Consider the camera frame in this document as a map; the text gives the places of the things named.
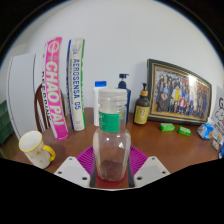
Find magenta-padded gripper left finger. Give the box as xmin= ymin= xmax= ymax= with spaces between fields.
xmin=53 ymin=145 xmax=98 ymax=188

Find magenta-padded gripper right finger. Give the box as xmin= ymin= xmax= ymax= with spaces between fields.
xmin=128 ymin=145 xmax=171 ymax=188

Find clear bottle with green label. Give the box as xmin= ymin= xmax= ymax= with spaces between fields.
xmin=92 ymin=88 xmax=132 ymax=183

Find white mug with yellow rim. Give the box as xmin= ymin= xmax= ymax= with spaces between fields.
xmin=18 ymin=130 xmax=57 ymax=170

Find small green packet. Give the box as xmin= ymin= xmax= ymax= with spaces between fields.
xmin=177 ymin=125 xmax=192 ymax=137
xmin=159 ymin=122 xmax=176 ymax=132

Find amber pump bottle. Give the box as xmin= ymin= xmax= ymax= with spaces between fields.
xmin=133 ymin=82 xmax=151 ymax=126

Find blue tissue pack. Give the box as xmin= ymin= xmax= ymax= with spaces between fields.
xmin=196 ymin=122 xmax=214 ymax=140

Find white bottle with blue cap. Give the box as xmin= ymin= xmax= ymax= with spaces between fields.
xmin=92 ymin=80 xmax=108 ymax=127

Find small beige snack packet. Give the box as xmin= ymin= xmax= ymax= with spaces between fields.
xmin=210 ymin=136 xmax=224 ymax=152

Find brown wooden chair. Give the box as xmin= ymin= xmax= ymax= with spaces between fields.
xmin=34 ymin=83 xmax=68 ymax=134

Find framed group photo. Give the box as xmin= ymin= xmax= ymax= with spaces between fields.
xmin=146 ymin=58 xmax=213 ymax=127

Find green crate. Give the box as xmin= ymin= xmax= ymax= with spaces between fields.
xmin=0 ymin=99 xmax=14 ymax=146

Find white paper gift bag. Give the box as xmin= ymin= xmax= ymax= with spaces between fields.
xmin=210 ymin=85 xmax=224 ymax=141

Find white refrigerator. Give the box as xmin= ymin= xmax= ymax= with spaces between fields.
xmin=6 ymin=53 xmax=43 ymax=141

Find dark blue pump bottle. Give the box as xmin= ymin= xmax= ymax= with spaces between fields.
xmin=117 ymin=73 xmax=132 ymax=124

